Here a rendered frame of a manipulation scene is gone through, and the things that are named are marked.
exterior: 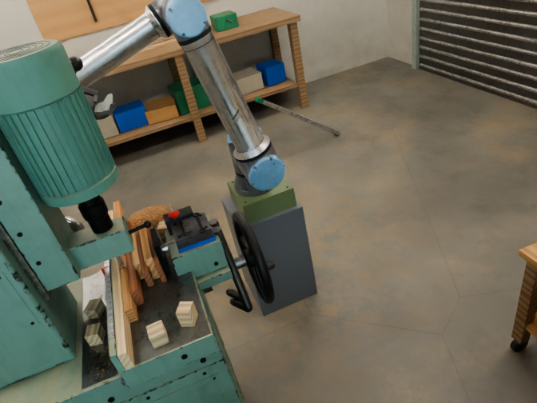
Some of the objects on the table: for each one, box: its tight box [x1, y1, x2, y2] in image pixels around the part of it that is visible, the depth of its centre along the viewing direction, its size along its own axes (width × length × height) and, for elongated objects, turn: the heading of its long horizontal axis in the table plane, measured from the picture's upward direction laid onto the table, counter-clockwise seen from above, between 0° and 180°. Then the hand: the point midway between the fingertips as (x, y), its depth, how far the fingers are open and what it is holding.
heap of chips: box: [127, 205, 170, 230], centre depth 136 cm, size 9×14×4 cm, turn 125°
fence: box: [108, 259, 125, 373], centre depth 113 cm, size 60×2×6 cm, turn 35°
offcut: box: [146, 320, 169, 349], centre depth 95 cm, size 4×4×4 cm
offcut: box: [176, 301, 198, 327], centre depth 98 cm, size 3×4×5 cm
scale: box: [104, 260, 114, 340], centre depth 112 cm, size 50×1×1 cm, turn 35°
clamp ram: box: [149, 228, 176, 273], centre depth 115 cm, size 9×8×9 cm
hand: (86, 97), depth 110 cm, fingers open, 14 cm apart
